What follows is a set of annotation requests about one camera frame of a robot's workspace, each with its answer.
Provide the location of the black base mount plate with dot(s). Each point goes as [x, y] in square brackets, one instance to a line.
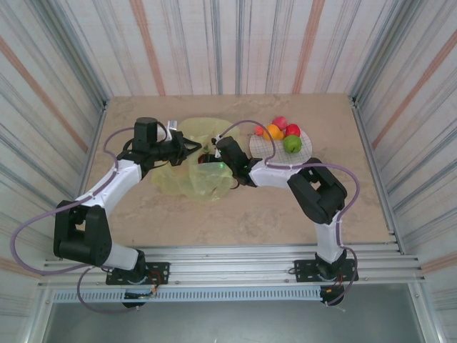
[160, 273]
[303, 269]

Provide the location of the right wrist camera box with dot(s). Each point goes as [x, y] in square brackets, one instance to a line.
[216, 139]

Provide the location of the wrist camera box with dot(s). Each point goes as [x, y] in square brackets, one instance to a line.
[216, 139]
[171, 125]

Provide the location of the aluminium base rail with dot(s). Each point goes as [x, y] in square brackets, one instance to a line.
[228, 261]

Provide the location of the green apple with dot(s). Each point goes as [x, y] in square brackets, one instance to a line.
[292, 144]

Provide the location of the small red orange fruit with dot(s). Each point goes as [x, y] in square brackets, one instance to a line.
[258, 130]

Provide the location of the white checked plate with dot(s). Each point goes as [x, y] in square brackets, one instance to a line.
[260, 148]

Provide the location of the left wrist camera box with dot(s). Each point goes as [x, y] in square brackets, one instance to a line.
[171, 125]

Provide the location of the yellow avocado-print plastic bag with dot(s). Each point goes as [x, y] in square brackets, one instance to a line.
[207, 186]

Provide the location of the pink red peach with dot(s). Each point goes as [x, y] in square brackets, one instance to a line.
[280, 122]

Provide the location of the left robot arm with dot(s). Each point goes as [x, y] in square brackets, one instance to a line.
[93, 228]

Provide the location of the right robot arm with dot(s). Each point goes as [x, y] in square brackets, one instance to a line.
[317, 193]

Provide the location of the red apple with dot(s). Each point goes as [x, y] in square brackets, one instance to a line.
[293, 130]

